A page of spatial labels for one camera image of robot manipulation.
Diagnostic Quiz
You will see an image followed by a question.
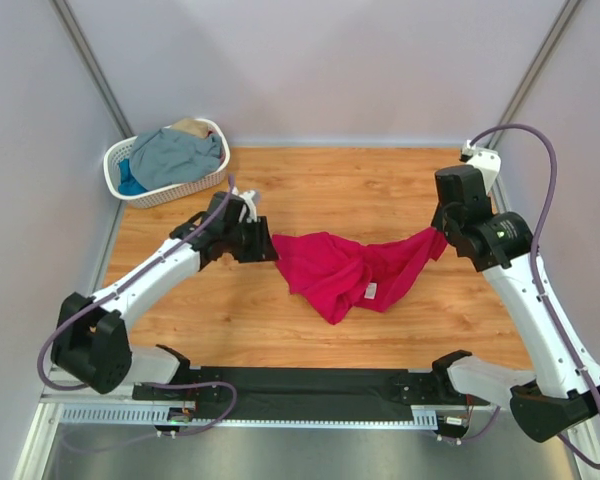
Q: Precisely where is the red t shirt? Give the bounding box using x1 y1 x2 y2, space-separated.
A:
272 227 447 325

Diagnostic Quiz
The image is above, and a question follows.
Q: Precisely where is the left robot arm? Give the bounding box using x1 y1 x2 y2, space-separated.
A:
51 190 278 394

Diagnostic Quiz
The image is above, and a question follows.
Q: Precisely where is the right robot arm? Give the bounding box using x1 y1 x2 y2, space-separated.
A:
433 164 600 442

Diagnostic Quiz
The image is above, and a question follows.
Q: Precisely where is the grey blue shirt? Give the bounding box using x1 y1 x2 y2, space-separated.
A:
129 128 224 191

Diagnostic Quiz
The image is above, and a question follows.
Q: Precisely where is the beige garment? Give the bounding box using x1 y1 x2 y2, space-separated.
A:
169 117 211 138

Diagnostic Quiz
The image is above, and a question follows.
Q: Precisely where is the bright blue garment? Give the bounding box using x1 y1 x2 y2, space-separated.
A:
118 158 147 196

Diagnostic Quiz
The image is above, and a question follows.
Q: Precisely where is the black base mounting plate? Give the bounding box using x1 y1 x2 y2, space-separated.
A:
132 365 491 422

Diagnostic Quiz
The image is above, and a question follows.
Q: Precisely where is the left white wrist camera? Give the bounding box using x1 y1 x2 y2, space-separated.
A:
231 187 261 223

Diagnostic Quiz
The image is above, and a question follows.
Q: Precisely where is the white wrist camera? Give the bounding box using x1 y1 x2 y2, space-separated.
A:
231 187 261 223
460 140 501 194

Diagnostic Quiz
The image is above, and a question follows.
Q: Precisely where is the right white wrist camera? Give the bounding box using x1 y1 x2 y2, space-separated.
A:
460 140 501 194

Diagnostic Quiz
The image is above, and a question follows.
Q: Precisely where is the slotted grey cable duct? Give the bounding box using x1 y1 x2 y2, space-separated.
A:
60 404 469 431

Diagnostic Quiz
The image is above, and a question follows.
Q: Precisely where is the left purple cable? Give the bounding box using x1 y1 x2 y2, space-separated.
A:
37 173 239 391

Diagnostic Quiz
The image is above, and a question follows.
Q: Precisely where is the purple cable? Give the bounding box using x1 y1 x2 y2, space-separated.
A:
37 173 239 391
467 123 600 470

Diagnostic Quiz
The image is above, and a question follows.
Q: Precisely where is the right aluminium corner post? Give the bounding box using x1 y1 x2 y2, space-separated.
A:
498 0 585 125

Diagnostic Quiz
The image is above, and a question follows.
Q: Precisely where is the aluminium corner post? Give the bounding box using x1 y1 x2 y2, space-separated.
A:
498 0 585 125
49 0 134 138

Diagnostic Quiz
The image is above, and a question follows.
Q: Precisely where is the aluminium frame rail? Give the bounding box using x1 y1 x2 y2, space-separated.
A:
13 202 125 479

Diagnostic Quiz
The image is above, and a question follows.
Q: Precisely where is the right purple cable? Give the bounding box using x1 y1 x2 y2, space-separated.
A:
467 123 600 470

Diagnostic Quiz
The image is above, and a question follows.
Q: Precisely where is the left aluminium corner post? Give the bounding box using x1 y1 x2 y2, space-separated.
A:
49 0 134 138

